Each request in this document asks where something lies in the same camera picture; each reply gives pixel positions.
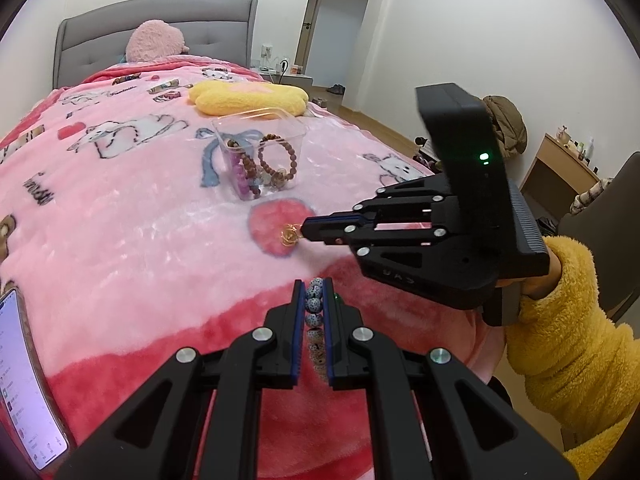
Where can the gold earring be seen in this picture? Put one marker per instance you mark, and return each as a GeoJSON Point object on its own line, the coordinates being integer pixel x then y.
{"type": "Point", "coordinates": [288, 235]}

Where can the wall socket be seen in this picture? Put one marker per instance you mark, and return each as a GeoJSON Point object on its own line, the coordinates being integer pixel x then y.
{"type": "Point", "coordinates": [266, 51]}

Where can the pink printed blanket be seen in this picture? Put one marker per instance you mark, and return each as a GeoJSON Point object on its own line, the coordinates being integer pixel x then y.
{"type": "Point", "coordinates": [125, 235]}

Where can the smartphone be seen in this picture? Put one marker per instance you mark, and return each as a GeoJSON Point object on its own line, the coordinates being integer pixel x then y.
{"type": "Point", "coordinates": [25, 385]}

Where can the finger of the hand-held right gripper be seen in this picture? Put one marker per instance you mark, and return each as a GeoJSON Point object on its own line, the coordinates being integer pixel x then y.
{"type": "Point", "coordinates": [335, 234]}
{"type": "Point", "coordinates": [335, 219]}

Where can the wooden door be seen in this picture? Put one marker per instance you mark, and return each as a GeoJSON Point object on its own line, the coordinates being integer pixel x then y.
{"type": "Point", "coordinates": [312, 20]}

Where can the grey chair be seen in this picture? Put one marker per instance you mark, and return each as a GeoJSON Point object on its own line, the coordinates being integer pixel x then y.
{"type": "Point", "coordinates": [610, 230]}

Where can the brown jacket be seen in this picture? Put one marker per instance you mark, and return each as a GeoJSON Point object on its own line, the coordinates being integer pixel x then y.
{"type": "Point", "coordinates": [507, 125]}

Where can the person's right hand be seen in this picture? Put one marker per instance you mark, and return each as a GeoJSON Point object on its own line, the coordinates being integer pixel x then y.
{"type": "Point", "coordinates": [536, 286]}

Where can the wooden desk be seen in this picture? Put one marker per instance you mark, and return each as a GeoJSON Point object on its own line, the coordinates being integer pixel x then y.
{"type": "Point", "coordinates": [550, 170]}

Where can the striped cloth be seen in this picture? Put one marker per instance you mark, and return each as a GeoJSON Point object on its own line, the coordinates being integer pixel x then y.
{"type": "Point", "coordinates": [592, 195]}

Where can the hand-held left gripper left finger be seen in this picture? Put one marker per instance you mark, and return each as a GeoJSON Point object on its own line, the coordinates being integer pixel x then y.
{"type": "Point", "coordinates": [299, 332]}

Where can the grey nightstand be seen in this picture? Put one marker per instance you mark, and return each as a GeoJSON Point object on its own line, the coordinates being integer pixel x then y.
{"type": "Point", "coordinates": [295, 80]}

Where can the pink plush toy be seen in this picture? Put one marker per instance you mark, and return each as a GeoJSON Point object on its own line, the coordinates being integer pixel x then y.
{"type": "Point", "coordinates": [155, 42]}

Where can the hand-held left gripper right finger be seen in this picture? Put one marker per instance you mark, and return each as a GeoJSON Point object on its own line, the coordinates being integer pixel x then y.
{"type": "Point", "coordinates": [327, 337]}

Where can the grey padded headboard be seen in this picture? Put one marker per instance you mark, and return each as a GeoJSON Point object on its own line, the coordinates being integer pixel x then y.
{"type": "Point", "coordinates": [100, 35]}

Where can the clear plastic container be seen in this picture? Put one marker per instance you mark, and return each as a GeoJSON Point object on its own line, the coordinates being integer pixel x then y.
{"type": "Point", "coordinates": [225, 135]}

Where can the pair of shoes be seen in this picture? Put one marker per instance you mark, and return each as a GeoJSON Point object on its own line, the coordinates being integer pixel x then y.
{"type": "Point", "coordinates": [335, 89]}

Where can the yellow plush pillow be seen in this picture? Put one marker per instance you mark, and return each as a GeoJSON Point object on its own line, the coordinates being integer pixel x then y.
{"type": "Point", "coordinates": [240, 95]}

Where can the person's right forearm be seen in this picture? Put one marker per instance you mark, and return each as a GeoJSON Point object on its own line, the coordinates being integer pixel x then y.
{"type": "Point", "coordinates": [565, 350]}

